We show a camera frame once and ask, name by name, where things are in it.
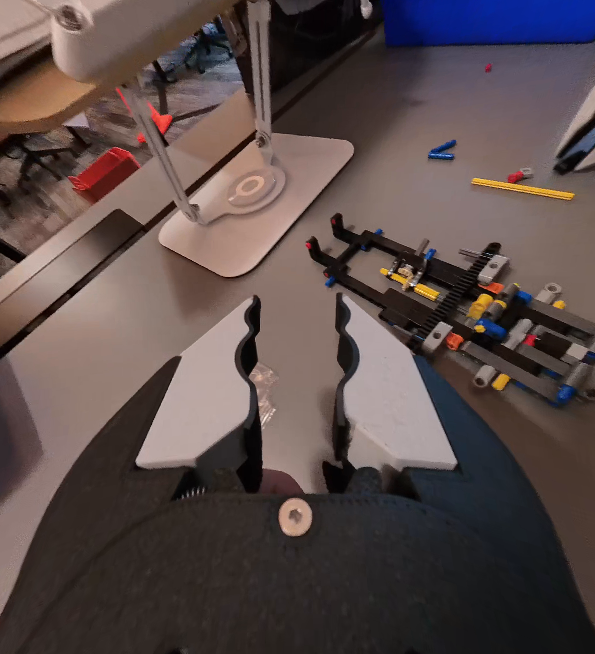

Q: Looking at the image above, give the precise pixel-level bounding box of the clear plastic bag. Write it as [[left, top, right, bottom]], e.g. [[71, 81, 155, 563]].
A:
[[248, 362, 281, 427]]

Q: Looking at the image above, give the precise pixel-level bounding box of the blue plastic bin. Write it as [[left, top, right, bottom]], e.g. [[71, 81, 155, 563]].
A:
[[382, 0, 595, 48]]

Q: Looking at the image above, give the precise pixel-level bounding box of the yellow lego axle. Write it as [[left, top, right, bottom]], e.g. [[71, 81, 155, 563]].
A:
[[471, 177, 576, 201]]

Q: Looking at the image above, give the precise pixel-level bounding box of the red plastic bin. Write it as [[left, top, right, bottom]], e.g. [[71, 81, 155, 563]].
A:
[[66, 146, 141, 205]]

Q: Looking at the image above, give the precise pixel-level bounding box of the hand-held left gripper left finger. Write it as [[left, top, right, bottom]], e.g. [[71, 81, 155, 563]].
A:
[[134, 294, 263, 494]]

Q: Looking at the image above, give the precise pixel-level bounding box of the round wooden stand tray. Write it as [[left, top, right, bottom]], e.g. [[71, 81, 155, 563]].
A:
[[0, 61, 101, 135]]

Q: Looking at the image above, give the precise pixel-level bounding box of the black lego chassis assembly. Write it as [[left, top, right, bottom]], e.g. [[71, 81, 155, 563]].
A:
[[305, 212, 595, 408]]

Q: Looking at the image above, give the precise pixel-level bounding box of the white document stand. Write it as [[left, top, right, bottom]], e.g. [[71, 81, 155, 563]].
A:
[[49, 0, 355, 278]]

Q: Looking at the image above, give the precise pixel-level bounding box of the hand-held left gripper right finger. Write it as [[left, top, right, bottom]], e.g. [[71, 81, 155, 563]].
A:
[[322, 293, 459, 495]]

